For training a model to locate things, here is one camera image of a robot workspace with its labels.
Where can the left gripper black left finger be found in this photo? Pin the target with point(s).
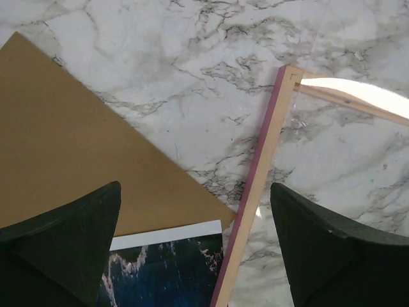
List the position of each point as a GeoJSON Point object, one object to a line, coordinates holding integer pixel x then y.
{"type": "Point", "coordinates": [58, 258]}

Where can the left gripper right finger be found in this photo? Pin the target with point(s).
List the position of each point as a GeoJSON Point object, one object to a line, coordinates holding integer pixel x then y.
{"type": "Point", "coordinates": [332, 260]}

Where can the blue landscape photo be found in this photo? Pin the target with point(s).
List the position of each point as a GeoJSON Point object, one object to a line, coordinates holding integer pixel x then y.
{"type": "Point", "coordinates": [172, 267]}

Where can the clear acrylic sheet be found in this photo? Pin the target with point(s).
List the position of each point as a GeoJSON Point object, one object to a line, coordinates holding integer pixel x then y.
{"type": "Point", "coordinates": [348, 161]}

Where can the brown cardboard backing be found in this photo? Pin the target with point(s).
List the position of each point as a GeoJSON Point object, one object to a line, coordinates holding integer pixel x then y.
{"type": "Point", "coordinates": [59, 142]}

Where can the pink picture frame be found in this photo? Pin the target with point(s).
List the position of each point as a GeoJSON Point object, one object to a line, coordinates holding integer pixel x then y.
{"type": "Point", "coordinates": [363, 97]}

